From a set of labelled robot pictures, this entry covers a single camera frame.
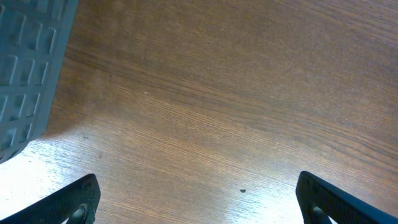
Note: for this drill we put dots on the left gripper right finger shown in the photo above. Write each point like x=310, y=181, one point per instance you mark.
x=322, y=202

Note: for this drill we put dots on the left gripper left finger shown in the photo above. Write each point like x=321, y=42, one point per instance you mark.
x=75, y=203

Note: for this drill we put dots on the grey plastic mesh basket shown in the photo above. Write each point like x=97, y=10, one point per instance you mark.
x=34, y=36

